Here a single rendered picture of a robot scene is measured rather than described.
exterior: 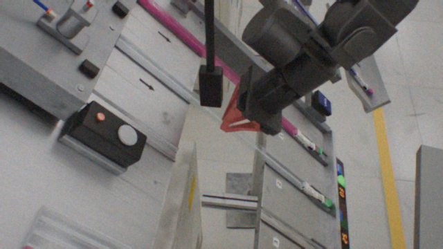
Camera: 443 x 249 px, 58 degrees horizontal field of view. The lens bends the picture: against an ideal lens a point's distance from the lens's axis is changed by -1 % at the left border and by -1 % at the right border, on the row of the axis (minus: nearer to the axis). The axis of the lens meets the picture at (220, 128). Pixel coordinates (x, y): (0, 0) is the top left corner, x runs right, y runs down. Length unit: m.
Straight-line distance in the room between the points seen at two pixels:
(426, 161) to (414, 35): 1.59
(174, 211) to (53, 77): 0.57
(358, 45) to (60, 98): 0.34
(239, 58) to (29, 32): 0.47
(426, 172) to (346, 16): 0.68
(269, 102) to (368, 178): 1.29
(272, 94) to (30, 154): 0.31
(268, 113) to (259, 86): 0.04
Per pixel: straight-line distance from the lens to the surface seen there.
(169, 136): 0.56
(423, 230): 1.03
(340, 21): 0.53
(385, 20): 0.53
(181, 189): 0.96
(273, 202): 0.69
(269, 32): 0.50
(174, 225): 0.92
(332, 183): 0.86
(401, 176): 1.88
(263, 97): 0.57
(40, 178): 0.44
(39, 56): 0.43
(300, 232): 0.73
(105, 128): 0.44
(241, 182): 1.70
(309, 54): 0.53
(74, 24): 0.43
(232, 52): 0.80
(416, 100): 2.23
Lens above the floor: 1.43
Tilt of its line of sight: 49 degrees down
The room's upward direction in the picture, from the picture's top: straight up
